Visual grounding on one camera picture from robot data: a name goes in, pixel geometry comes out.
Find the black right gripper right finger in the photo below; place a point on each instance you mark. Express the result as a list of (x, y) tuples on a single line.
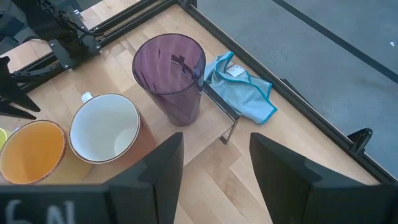
[(295, 196)]

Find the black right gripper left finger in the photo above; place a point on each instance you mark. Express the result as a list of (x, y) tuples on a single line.
[(149, 193)]

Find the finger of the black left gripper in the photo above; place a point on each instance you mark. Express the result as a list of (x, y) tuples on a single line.
[(18, 99), (15, 112)]

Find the small green cup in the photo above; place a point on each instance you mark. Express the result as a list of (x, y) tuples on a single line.
[(1, 137)]

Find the pale yellow mug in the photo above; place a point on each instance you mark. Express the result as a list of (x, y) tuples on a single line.
[(31, 152)]

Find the purple transparent tumbler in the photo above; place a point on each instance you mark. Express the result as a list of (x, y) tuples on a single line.
[(174, 77)]

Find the light blue teal-edged cloth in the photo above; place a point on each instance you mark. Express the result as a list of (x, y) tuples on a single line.
[(242, 90)]

